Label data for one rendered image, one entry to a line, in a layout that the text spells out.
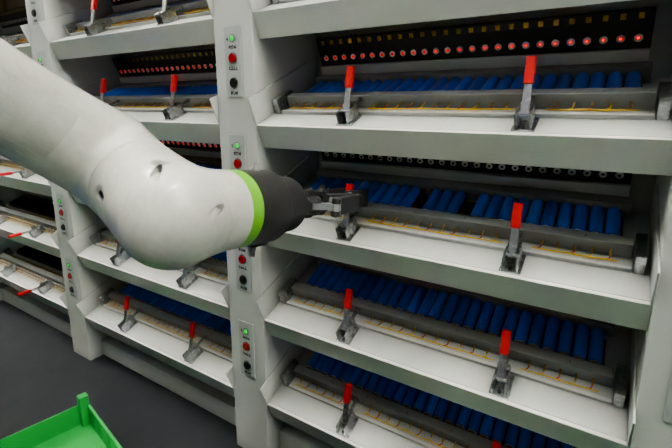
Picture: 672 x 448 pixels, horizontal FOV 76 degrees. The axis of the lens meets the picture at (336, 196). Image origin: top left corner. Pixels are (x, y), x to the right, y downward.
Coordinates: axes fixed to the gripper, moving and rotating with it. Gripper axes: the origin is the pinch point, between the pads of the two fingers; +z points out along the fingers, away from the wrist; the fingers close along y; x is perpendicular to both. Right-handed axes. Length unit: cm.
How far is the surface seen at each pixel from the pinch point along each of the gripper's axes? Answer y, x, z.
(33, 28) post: -95, 34, -7
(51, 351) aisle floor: -103, -60, 2
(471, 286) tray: 21.7, -10.5, 0.3
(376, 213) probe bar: 3.4, -2.6, 4.5
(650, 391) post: 43.8, -18.3, 0.0
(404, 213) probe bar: 8.8, -1.8, 4.0
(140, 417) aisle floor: -53, -61, -1
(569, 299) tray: 34.2, -9.1, -0.5
